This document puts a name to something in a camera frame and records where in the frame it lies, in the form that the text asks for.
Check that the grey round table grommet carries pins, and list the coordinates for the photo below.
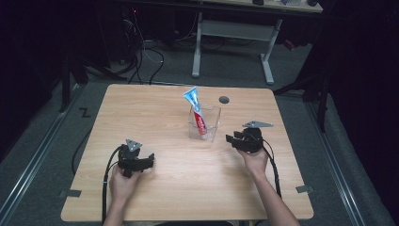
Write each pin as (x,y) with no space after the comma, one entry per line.
(224,100)

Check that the blue red toothpaste tube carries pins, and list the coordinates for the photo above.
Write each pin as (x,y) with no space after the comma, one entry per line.
(197,108)

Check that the person's left hand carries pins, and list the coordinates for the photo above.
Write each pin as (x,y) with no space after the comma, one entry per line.
(121,185)

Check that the white desk frame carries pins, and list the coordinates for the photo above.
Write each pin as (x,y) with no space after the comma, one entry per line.
(235,29)

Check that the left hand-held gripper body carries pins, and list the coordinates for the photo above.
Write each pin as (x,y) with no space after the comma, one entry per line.
(129,157)

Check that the person's right hand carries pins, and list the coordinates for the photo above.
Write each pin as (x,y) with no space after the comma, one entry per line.
(255,163)

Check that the grey tape piece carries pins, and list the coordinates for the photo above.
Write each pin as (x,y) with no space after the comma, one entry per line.
(304,189)
(74,193)

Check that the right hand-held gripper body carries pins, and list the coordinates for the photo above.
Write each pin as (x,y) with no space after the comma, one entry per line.
(252,138)

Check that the clear plastic cup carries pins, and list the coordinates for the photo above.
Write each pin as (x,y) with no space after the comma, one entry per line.
(211,124)

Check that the black metal stand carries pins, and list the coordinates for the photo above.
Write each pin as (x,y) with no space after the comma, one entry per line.
(66,84)
(321,94)

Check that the metal floor rail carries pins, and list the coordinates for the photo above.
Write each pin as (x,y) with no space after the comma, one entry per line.
(34,157)
(335,163)

